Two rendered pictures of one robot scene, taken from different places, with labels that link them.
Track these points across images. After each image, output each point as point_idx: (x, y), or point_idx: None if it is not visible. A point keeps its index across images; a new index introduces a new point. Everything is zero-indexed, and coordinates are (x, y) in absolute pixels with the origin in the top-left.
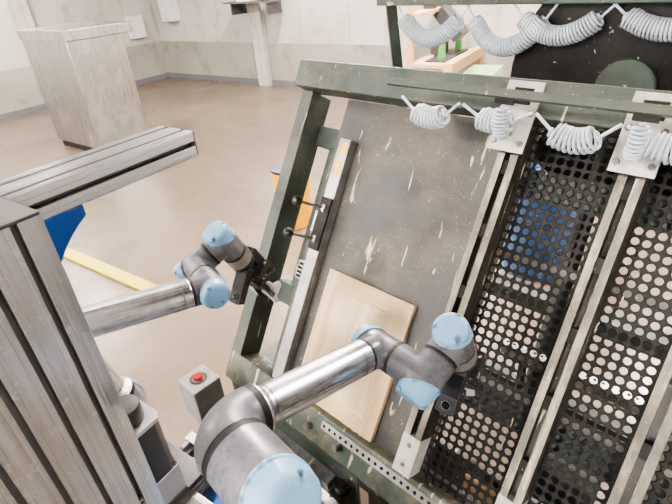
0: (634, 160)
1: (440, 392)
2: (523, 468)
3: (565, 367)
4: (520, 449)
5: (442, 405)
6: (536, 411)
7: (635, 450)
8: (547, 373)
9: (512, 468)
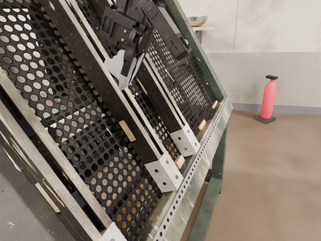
0: None
1: (175, 33)
2: (147, 132)
3: (101, 51)
4: (138, 123)
5: (186, 43)
6: (120, 93)
7: (149, 69)
8: (101, 63)
9: (147, 138)
